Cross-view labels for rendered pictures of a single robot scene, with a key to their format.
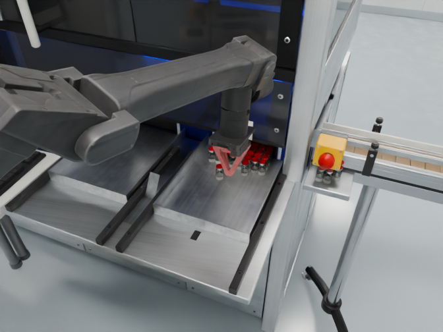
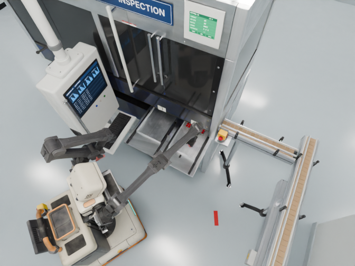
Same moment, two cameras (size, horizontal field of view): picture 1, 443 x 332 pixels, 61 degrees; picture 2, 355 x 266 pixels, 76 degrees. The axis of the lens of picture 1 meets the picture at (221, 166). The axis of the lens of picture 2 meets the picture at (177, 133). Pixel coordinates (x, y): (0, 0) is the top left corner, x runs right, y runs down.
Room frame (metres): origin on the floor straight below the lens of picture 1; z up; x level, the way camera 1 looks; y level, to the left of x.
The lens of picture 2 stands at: (-0.19, -0.02, 2.70)
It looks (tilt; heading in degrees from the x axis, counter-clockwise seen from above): 60 degrees down; 7
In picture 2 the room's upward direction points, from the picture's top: 2 degrees counter-clockwise
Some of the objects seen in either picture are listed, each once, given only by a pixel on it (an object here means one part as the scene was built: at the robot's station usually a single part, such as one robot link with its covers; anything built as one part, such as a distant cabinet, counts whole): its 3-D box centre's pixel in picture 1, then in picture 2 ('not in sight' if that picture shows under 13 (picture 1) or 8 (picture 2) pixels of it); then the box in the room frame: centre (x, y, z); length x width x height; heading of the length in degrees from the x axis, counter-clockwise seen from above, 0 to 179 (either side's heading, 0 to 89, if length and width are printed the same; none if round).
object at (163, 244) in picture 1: (160, 188); (170, 138); (0.79, 0.17, 0.87); 0.70 x 0.48 x 0.02; 67
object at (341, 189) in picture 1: (329, 177); (223, 138); (0.83, -0.32, 0.87); 0.14 x 0.13 x 0.02; 157
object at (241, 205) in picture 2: not in sight; (262, 213); (0.36, -0.87, 0.07); 0.50 x 0.08 x 0.14; 67
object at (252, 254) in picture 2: not in sight; (250, 257); (-0.10, -0.61, 0.50); 0.12 x 0.05 x 0.09; 157
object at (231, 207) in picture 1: (225, 181); (190, 138); (0.79, -0.01, 0.90); 0.34 x 0.26 x 0.04; 157
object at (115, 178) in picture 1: (122, 152); (158, 123); (0.92, 0.30, 0.90); 0.34 x 0.26 x 0.04; 157
